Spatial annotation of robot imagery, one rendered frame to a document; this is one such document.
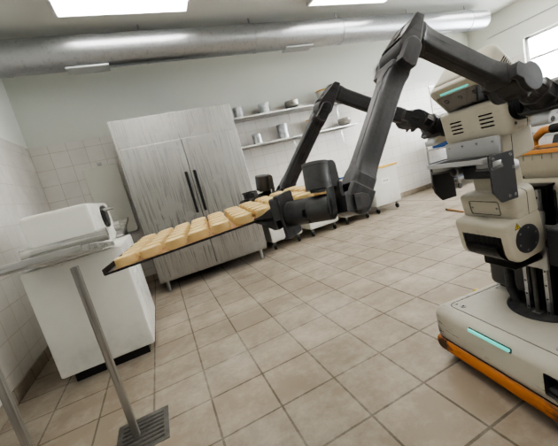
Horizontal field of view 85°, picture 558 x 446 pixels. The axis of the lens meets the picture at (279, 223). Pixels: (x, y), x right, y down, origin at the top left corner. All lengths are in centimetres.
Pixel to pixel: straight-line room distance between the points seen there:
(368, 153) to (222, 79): 453
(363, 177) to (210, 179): 326
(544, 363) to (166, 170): 350
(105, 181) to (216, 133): 167
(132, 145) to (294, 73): 296
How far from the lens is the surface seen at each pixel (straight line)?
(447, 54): 96
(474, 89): 127
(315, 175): 63
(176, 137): 391
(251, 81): 525
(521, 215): 134
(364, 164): 70
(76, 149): 484
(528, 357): 146
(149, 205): 378
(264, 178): 121
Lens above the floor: 109
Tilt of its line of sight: 9 degrees down
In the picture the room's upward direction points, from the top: 14 degrees counter-clockwise
